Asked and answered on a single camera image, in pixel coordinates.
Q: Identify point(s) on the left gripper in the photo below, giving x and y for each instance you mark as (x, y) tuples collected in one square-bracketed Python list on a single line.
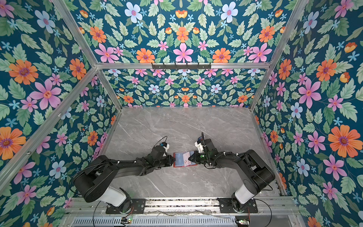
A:
[(169, 158)]

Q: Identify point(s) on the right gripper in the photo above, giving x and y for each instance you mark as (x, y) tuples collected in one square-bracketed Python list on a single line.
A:
[(195, 154)]

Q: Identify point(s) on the red leather card holder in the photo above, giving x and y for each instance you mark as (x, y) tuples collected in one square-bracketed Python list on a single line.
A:
[(182, 159)]

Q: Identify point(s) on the pink VIP credit card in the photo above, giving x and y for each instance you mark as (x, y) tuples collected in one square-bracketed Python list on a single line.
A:
[(186, 161)]

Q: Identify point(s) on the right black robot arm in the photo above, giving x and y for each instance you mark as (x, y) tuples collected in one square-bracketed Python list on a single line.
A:
[(255, 174)]

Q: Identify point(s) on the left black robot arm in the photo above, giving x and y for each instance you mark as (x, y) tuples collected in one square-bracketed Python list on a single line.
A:
[(94, 181)]

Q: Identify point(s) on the white vent grille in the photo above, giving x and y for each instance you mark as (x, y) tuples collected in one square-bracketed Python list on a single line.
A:
[(155, 221)]

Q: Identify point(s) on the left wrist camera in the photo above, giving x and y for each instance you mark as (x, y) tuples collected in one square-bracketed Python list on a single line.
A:
[(160, 150)]

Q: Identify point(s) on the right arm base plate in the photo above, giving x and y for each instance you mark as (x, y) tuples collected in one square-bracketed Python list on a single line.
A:
[(229, 205)]

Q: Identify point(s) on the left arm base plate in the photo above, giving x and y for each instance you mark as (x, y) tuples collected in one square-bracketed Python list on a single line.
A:
[(130, 206)]

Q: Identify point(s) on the metal hook rail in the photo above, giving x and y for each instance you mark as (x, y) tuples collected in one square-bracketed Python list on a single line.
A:
[(180, 66)]

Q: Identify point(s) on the aluminium front rail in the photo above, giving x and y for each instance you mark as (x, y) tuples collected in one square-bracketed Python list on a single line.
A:
[(211, 206)]

